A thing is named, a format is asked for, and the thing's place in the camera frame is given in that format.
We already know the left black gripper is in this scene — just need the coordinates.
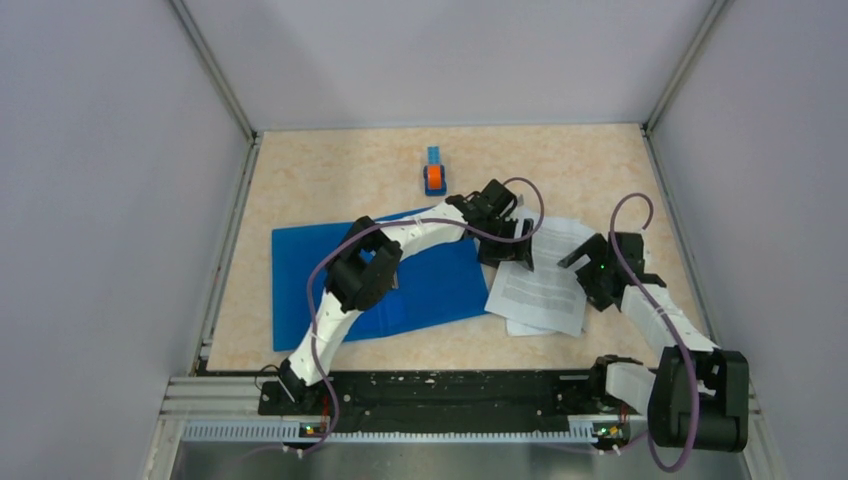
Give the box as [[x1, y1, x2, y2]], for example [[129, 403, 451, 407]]
[[477, 217, 532, 273]]

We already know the white printed paper stack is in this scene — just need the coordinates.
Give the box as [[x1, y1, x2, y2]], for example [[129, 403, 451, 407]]
[[485, 215, 596, 337]]

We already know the blue file folder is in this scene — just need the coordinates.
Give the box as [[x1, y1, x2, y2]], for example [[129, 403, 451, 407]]
[[270, 222, 489, 352]]

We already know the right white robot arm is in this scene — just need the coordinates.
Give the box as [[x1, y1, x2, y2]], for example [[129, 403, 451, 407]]
[[558, 232, 749, 453]]

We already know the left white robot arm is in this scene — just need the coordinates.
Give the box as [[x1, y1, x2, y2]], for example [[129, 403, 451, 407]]
[[277, 180, 543, 414]]

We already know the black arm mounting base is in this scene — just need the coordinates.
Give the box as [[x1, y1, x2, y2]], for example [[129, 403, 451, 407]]
[[258, 358, 636, 435]]

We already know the blue orange tape dispenser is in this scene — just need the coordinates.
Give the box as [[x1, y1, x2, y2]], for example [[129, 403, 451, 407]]
[[422, 146, 448, 197]]

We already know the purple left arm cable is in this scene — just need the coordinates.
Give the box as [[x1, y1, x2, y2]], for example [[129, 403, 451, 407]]
[[305, 176, 547, 439]]

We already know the white slotted cable duct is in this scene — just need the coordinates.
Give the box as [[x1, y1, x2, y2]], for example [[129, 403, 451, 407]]
[[182, 420, 597, 444]]

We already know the aluminium frame rail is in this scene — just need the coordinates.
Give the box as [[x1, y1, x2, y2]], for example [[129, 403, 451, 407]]
[[160, 377, 261, 420]]

